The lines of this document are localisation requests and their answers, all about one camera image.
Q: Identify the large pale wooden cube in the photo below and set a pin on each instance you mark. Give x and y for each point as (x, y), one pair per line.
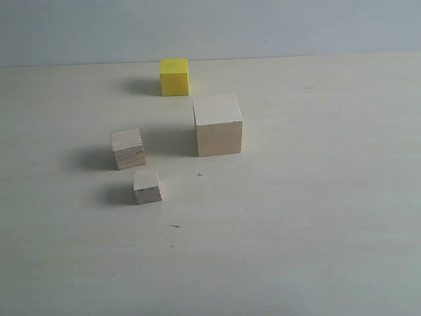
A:
(218, 124)

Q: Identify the small pale wooden cube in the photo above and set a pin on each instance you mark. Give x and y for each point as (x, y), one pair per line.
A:
(146, 186)

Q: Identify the yellow cube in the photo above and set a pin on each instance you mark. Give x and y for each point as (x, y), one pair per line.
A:
(174, 77)

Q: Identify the medium layered plywood cube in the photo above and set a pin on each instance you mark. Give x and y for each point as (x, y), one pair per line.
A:
(128, 149)

